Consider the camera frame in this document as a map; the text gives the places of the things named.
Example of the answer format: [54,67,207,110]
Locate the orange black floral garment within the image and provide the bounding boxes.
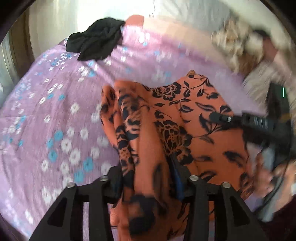
[100,71,254,240]

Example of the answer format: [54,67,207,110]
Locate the person's right hand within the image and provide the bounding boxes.
[254,153,295,201]

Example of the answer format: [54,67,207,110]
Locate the beige floral cloth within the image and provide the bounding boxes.
[211,18,264,76]

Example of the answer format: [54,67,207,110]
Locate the purple floral bedsheet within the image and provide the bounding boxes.
[1,27,264,240]

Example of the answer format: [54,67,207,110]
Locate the pink quilted mattress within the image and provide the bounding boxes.
[125,15,230,69]

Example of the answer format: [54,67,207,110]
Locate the grey pillow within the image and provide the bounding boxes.
[176,0,292,52]

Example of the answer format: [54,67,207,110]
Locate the black crumpled garment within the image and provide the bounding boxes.
[66,18,125,61]

